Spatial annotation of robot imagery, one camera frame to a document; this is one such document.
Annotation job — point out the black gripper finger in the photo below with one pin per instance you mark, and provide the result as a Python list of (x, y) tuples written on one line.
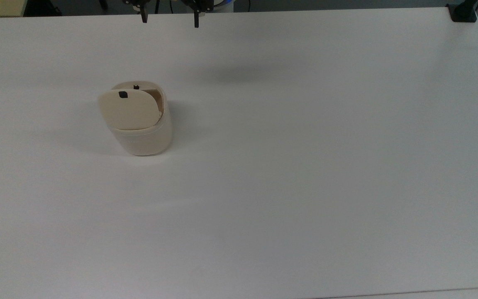
[(196, 16), (144, 15)]

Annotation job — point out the beige trash bin lid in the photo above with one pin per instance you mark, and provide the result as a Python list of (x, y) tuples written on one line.
[(129, 110)]

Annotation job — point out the beige plastic trash bin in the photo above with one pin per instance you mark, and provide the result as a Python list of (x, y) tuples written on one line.
[(147, 141)]

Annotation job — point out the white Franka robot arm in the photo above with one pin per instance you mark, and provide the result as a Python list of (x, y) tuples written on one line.
[(224, 5)]

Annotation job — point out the black clamp stand base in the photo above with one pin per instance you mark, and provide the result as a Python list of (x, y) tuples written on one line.
[(463, 13)]

